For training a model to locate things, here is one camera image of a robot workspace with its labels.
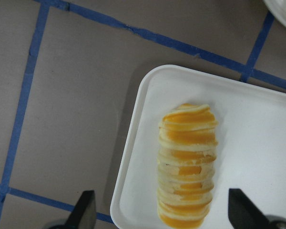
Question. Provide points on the sliced bread loaf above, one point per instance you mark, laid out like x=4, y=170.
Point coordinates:
x=185, y=164

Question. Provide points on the shallow beige dish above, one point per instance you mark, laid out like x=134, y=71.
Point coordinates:
x=278, y=9

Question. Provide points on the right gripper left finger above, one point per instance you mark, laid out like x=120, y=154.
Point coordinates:
x=83, y=215

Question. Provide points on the white rectangular tray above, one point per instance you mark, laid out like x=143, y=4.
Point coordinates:
x=251, y=152

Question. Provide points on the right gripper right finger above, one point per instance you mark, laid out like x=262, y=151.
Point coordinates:
x=244, y=214

